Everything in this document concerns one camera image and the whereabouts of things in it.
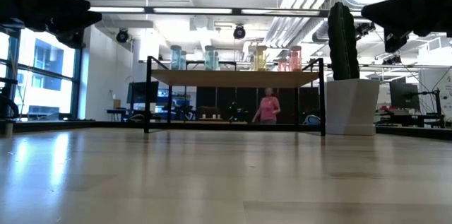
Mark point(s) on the large office window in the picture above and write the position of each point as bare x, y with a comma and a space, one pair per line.
49, 75

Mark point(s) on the black computer monitor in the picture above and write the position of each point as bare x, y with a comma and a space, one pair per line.
402, 95
139, 92

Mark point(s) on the black aluminium table frame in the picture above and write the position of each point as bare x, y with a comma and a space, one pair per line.
81, 124

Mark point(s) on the person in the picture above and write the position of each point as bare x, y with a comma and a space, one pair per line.
269, 109

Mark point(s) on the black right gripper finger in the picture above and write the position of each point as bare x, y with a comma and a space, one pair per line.
395, 36
395, 10

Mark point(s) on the red medicine bottle white cap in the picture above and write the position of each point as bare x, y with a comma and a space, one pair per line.
282, 65
296, 59

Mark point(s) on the blue medicine bottle white cap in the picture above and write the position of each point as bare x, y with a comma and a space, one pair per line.
176, 58
184, 61

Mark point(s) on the green cactus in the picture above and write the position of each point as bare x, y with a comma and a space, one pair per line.
342, 40

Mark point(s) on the black ceiling spotlight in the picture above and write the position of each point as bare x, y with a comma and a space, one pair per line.
239, 32
122, 36

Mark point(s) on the wooden shelf black metal frame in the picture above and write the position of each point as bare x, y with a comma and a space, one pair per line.
229, 79

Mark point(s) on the black ceiling camera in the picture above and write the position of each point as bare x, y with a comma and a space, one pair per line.
365, 28

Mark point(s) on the small cardboard box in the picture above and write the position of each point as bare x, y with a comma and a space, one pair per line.
117, 104

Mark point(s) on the overhead beam with light strips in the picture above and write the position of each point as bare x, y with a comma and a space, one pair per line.
190, 10

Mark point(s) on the white hexagonal plant pot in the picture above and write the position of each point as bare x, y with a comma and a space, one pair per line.
353, 107

